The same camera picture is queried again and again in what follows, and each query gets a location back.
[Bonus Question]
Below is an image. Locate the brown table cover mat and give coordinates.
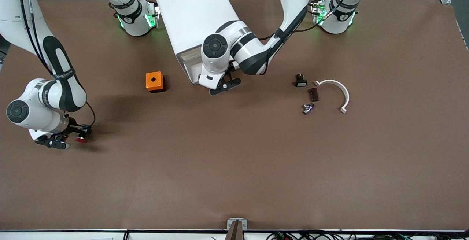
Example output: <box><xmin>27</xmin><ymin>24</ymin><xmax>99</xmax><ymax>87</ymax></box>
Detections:
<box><xmin>0</xmin><ymin>0</ymin><xmax>469</xmax><ymax>231</ymax></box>

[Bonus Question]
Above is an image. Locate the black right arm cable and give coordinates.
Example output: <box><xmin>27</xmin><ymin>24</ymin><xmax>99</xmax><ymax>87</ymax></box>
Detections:
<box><xmin>16</xmin><ymin>0</ymin><xmax>96</xmax><ymax>128</ymax></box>

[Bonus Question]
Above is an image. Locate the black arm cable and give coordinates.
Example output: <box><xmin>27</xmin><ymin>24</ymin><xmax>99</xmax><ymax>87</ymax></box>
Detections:
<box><xmin>16</xmin><ymin>0</ymin><xmax>96</xmax><ymax>128</ymax></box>
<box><xmin>256</xmin><ymin>0</ymin><xmax>354</xmax><ymax>43</ymax></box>

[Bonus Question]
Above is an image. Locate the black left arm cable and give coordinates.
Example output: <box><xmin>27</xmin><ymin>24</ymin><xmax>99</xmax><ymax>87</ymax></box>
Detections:
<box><xmin>256</xmin><ymin>0</ymin><xmax>354</xmax><ymax>43</ymax></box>

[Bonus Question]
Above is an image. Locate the orange button enclosure box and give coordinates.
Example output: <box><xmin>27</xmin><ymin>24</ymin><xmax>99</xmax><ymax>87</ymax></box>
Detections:
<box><xmin>145</xmin><ymin>71</ymin><xmax>165</xmax><ymax>93</ymax></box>

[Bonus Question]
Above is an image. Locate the white table edge rail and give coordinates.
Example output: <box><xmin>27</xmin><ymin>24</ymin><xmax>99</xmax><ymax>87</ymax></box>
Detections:
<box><xmin>0</xmin><ymin>229</ymin><xmax>469</xmax><ymax>240</ymax></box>

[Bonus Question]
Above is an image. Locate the white half-ring bracket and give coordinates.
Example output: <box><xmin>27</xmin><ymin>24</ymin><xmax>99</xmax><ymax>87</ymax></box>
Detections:
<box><xmin>314</xmin><ymin>80</ymin><xmax>350</xmax><ymax>114</ymax></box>

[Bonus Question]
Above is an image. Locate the black cable bundle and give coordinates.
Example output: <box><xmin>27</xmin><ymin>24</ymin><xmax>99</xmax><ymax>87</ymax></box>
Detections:
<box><xmin>267</xmin><ymin>230</ymin><xmax>469</xmax><ymax>240</ymax></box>

